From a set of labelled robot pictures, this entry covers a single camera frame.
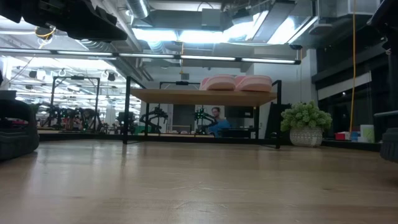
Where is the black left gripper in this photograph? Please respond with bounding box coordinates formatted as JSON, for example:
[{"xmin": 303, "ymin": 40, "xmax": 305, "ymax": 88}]
[{"xmin": 46, "ymin": 0, "xmax": 128, "ymax": 43}]

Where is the long LED light bar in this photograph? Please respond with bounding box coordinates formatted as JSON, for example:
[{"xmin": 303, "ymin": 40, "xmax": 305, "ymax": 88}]
[{"xmin": 0, "ymin": 47, "xmax": 302, "ymax": 65}]

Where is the black flat monitor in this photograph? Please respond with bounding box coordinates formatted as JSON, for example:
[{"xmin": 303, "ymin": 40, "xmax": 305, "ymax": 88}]
[{"xmin": 0, "ymin": 90, "xmax": 17, "ymax": 101}]

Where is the person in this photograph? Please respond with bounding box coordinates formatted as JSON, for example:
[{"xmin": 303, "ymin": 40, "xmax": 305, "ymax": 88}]
[{"xmin": 206, "ymin": 106, "xmax": 233, "ymax": 138}]

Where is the black panel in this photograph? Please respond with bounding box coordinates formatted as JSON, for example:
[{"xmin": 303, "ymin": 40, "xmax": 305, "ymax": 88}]
[{"xmin": 267, "ymin": 101, "xmax": 292, "ymax": 140}]

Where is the light green succulent plant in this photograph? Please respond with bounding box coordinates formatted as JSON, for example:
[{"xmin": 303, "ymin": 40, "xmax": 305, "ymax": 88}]
[{"xmin": 280, "ymin": 100, "xmax": 333, "ymax": 132}]

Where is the white woven plant pot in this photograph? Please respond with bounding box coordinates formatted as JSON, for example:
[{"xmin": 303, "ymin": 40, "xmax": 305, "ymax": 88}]
[{"xmin": 289, "ymin": 126, "xmax": 324, "ymax": 148}]

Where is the green and white box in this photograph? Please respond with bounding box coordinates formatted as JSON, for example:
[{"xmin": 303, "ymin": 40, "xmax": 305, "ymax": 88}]
[{"xmin": 359, "ymin": 124, "xmax": 376, "ymax": 144}]

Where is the silver ventilation duct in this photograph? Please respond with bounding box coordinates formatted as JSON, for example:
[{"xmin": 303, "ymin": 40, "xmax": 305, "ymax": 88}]
[{"xmin": 126, "ymin": 0, "xmax": 150, "ymax": 20}]

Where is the black background rig frame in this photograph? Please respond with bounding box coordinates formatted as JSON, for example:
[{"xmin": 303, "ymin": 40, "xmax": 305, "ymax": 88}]
[{"xmin": 51, "ymin": 75, "xmax": 101, "ymax": 133}]

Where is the black yellow cable reel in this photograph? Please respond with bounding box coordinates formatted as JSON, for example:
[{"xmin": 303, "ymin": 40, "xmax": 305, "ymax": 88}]
[{"xmin": 34, "ymin": 25, "xmax": 57, "ymax": 42}]

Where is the wooden shelf with black frame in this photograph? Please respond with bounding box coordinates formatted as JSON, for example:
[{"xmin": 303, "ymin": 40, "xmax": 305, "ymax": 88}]
[{"xmin": 123, "ymin": 76, "xmax": 284, "ymax": 149}]

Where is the black wall screen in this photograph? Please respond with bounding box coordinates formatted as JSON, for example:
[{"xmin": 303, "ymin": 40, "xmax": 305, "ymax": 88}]
[{"xmin": 224, "ymin": 105, "xmax": 254, "ymax": 119}]

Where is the yellow cable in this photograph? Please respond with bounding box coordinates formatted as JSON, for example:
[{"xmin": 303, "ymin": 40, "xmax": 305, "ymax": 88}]
[{"xmin": 348, "ymin": 0, "xmax": 358, "ymax": 134}]

